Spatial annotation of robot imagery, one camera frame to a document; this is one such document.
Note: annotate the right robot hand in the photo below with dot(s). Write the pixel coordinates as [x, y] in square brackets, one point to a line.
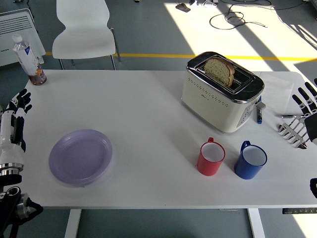
[310, 124]

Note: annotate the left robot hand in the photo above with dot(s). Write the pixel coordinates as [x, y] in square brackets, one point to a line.
[6, 138]

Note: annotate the purple plastic plate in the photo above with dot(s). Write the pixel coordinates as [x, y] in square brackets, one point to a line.
[80, 158]

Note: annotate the bread slice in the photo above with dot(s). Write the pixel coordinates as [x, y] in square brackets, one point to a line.
[219, 70]

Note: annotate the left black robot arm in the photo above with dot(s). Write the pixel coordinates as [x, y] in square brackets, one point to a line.
[10, 196]

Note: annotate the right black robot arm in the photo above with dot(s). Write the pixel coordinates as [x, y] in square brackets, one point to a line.
[314, 188]

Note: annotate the metal toast rack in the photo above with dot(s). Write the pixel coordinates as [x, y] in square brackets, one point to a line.
[292, 134]

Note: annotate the white paper sheet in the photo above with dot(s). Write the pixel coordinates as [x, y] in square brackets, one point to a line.
[277, 91]

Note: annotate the blue marker pen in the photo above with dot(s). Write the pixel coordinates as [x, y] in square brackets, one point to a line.
[259, 115]

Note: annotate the clear plastic drink bottle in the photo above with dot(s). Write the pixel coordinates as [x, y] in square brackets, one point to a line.
[28, 62]

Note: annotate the blue enamel mug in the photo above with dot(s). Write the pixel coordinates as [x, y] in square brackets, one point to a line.
[245, 171]

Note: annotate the black table control panel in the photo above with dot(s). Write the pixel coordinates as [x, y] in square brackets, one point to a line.
[299, 211]

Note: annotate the cream and chrome toaster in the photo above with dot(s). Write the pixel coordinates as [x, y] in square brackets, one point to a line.
[213, 106]

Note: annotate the white panel heater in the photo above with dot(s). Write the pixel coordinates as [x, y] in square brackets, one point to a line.
[15, 32]

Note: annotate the white table leg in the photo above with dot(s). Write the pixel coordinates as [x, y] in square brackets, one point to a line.
[256, 223]
[72, 223]

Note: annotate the red enamel mug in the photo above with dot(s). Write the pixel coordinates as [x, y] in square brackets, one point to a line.
[208, 167]

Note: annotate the white plastic chair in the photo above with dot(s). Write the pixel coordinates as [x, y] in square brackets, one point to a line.
[84, 42]

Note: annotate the yellow floor tape line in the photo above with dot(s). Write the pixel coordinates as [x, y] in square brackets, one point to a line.
[153, 55]

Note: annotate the dark floor pedal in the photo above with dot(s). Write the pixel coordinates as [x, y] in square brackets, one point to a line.
[183, 7]

